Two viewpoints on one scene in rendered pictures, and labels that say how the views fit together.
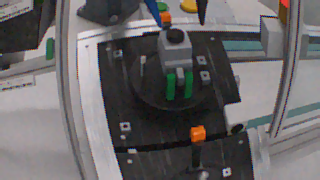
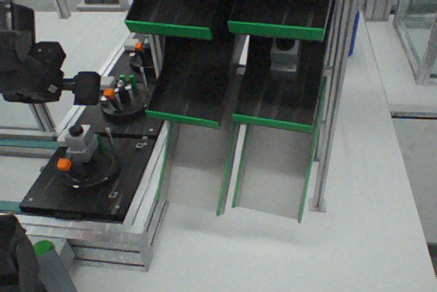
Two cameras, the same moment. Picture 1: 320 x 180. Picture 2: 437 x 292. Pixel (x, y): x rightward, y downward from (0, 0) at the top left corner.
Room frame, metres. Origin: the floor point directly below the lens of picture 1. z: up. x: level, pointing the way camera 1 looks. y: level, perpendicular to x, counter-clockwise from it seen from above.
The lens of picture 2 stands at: (1.24, 0.53, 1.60)
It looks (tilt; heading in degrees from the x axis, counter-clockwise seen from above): 41 degrees down; 205
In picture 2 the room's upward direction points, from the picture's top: 5 degrees counter-clockwise
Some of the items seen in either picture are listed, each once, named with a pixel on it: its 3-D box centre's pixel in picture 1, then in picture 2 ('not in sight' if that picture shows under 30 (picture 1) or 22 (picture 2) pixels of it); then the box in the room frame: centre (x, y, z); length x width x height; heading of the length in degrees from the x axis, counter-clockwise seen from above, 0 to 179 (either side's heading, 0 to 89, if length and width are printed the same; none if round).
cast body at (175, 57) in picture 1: (176, 51); (82, 137); (0.75, -0.02, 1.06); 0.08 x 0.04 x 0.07; 13
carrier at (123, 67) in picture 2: not in sight; (148, 49); (0.27, -0.13, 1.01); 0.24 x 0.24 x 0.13; 12
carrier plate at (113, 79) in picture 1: (172, 87); (92, 172); (0.76, -0.02, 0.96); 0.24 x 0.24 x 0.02; 12
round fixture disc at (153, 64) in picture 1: (172, 79); (90, 166); (0.76, -0.02, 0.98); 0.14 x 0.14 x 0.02
